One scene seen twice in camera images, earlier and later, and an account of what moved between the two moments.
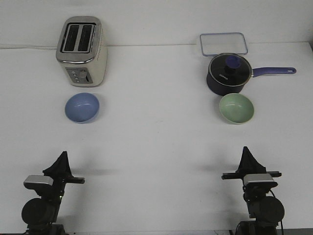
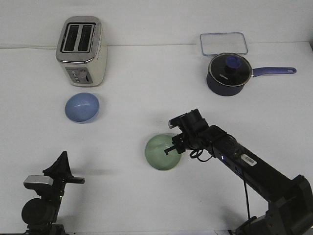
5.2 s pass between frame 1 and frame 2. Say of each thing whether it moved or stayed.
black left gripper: stayed
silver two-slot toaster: stayed
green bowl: moved
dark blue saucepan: stayed
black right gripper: moved
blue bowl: stayed
